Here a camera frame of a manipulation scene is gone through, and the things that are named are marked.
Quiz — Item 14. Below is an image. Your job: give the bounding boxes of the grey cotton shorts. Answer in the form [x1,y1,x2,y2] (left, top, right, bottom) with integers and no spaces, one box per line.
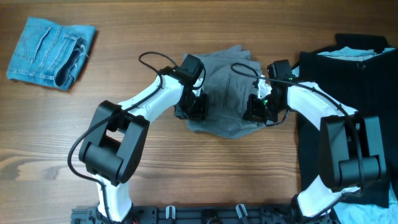
[186,45,266,139]

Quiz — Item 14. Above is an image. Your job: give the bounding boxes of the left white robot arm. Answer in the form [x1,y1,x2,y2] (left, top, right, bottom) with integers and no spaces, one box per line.
[71,55,208,223]

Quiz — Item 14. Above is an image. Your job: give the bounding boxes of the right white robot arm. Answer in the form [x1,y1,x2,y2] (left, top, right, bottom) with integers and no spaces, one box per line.
[243,60,386,223]

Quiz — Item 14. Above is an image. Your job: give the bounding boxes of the black shorts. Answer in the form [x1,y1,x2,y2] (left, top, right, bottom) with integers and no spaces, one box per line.
[309,34,397,208]

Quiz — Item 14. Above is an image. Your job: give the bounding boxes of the folded blue denim shorts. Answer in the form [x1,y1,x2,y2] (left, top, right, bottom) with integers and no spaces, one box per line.
[6,17,96,91]

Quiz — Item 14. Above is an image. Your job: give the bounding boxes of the left black cable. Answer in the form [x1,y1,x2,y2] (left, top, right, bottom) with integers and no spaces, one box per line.
[67,51,208,223]

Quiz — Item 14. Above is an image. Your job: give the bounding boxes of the black cable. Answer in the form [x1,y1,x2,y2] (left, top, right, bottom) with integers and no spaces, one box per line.
[230,63,366,215]
[67,51,208,223]

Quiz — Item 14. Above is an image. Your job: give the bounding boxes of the right black cable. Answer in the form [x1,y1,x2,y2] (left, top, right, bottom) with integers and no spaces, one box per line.
[230,63,366,215]

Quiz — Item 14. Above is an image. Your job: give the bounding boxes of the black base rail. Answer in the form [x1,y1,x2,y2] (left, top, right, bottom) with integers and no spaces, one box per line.
[70,203,296,224]

